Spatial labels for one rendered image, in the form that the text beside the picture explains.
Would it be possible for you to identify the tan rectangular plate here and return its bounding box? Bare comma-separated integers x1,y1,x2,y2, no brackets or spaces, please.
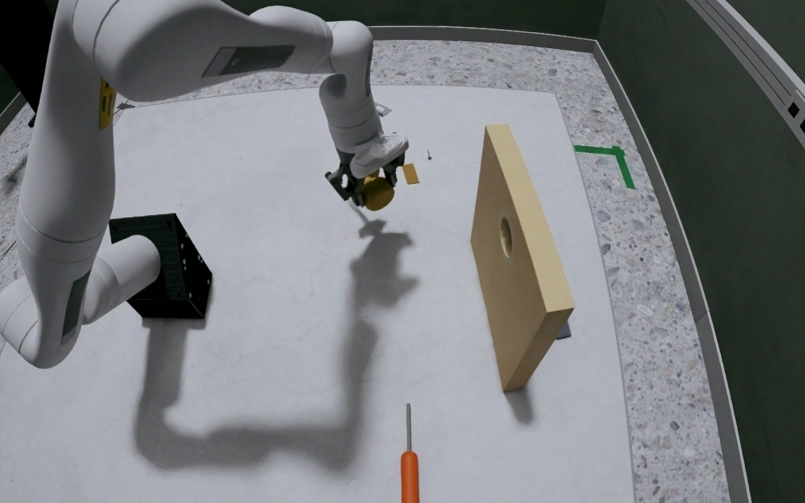
402,163,419,185

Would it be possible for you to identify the tan wooden door panel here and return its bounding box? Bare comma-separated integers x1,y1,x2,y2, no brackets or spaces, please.
470,124,575,391

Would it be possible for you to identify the orange-handled screwdriver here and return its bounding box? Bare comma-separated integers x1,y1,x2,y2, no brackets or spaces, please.
400,403,419,503

